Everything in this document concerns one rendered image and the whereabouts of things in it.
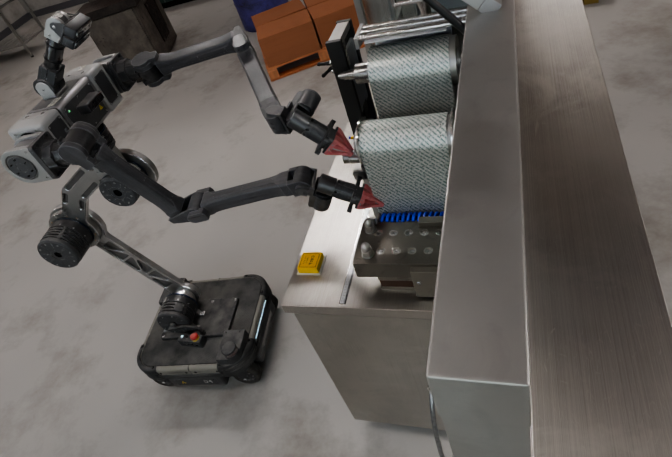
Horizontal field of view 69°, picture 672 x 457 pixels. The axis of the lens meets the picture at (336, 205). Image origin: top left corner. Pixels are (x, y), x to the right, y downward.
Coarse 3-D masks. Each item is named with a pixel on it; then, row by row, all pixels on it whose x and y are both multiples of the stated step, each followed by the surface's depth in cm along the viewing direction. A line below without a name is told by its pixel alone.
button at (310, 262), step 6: (306, 252) 160; (312, 252) 159; (318, 252) 158; (306, 258) 158; (312, 258) 157; (318, 258) 156; (300, 264) 157; (306, 264) 156; (312, 264) 155; (318, 264) 155; (300, 270) 156; (306, 270) 155; (312, 270) 154; (318, 270) 155
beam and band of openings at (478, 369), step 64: (512, 0) 86; (512, 64) 71; (512, 128) 61; (448, 192) 55; (512, 192) 53; (448, 256) 49; (512, 256) 47; (448, 320) 44; (512, 320) 42; (448, 384) 40; (512, 384) 38; (512, 448) 47
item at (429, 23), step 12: (456, 12) 137; (360, 24) 148; (372, 24) 146; (384, 24) 145; (396, 24) 141; (408, 24) 140; (420, 24) 139; (432, 24) 135; (444, 24) 134; (360, 36) 142; (372, 36) 141; (384, 36) 140; (396, 36) 140; (408, 36) 138
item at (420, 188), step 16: (368, 176) 139; (384, 176) 137; (400, 176) 136; (416, 176) 134; (432, 176) 133; (384, 192) 142; (400, 192) 140; (416, 192) 139; (432, 192) 137; (384, 208) 146; (400, 208) 145; (416, 208) 143; (432, 208) 142
